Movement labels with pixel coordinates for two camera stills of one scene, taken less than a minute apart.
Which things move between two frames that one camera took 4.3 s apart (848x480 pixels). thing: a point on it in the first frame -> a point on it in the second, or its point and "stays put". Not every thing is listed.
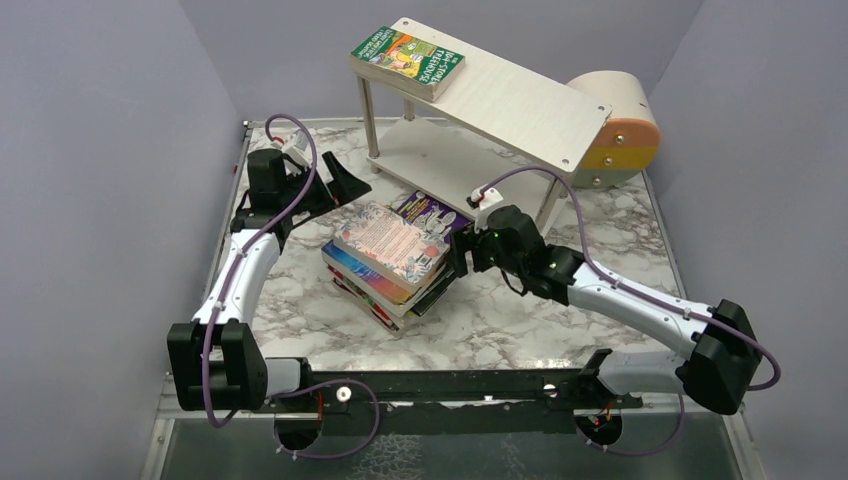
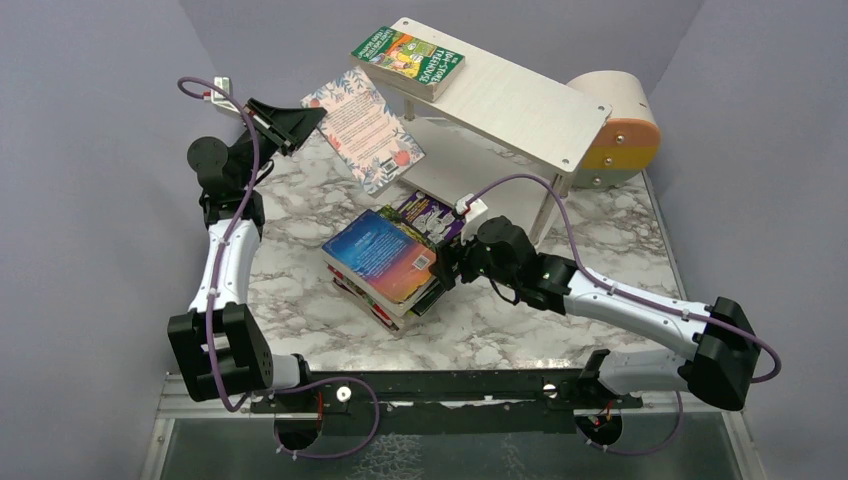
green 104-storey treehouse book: [407, 62] stays put
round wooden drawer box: [630, 139] stays put
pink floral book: [387, 243] -> [366, 134]
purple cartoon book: [435, 221] stays put
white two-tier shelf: [492, 120] stays put
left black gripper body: [318, 188] -> [270, 131]
